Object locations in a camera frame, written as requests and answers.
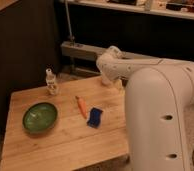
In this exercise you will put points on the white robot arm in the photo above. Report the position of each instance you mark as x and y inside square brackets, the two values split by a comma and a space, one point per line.
[156, 93]

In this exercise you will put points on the orange pepper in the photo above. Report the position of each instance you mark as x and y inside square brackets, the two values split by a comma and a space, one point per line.
[82, 106]

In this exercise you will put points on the metal pole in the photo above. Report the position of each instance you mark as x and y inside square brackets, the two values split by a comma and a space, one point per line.
[71, 37]

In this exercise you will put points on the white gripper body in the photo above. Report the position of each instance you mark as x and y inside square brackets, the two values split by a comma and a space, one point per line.
[105, 81]

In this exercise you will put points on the grey metal rail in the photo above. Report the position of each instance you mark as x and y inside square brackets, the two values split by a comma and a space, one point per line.
[95, 53]

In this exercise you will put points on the blue sponge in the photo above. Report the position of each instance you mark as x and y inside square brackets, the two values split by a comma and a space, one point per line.
[95, 118]

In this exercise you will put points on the clear plastic bottle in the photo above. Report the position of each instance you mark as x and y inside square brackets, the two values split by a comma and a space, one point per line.
[51, 82]

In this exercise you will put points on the white upper shelf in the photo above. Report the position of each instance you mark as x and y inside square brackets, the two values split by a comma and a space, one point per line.
[147, 7]

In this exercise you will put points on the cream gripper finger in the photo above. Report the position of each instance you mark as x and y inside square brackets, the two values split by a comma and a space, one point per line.
[118, 85]

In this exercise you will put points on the green bowl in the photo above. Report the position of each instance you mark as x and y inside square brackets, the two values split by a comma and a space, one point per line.
[39, 118]

